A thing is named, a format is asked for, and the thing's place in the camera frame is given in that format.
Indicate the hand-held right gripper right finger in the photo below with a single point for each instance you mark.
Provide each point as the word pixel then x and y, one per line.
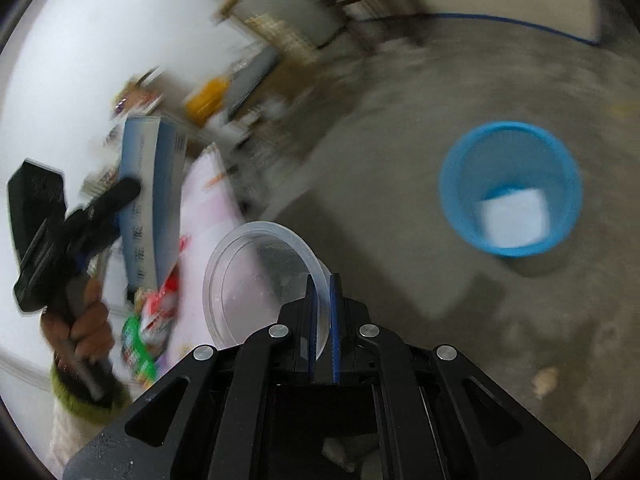
pixel 336 320

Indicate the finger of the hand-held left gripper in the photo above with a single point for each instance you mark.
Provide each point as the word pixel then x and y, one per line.
pixel 107 200
pixel 82 260

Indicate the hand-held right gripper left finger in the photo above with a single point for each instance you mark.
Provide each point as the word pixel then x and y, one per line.
pixel 312 320

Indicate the blue white cardboard box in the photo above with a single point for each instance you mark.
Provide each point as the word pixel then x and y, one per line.
pixel 160 200

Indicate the clear plastic container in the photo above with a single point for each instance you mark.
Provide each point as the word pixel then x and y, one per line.
pixel 235 285

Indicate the blue mesh wastebasket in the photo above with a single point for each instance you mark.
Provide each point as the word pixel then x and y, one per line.
pixel 460 200

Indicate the person's left forearm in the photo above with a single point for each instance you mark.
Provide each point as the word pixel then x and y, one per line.
pixel 70 425

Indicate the person's left hand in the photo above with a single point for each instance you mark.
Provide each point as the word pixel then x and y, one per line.
pixel 92 330

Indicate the red snack packet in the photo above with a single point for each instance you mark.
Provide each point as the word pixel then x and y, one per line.
pixel 162 305

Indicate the pink printed tablecloth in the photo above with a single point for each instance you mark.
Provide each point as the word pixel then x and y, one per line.
pixel 210 210

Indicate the green snack packet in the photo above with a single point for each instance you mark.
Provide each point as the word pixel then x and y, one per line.
pixel 137 350

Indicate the yellow plastic bag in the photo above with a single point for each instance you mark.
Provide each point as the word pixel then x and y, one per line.
pixel 207 100

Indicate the long white-legged table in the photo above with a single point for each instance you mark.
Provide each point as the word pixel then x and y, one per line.
pixel 260 67

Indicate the white flat packet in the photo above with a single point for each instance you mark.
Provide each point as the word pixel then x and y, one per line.
pixel 515 217

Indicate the grey refrigerator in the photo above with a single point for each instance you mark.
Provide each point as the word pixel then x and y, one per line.
pixel 290 0

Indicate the wooden chair dark seat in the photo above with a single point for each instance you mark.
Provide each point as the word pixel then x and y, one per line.
pixel 365 0

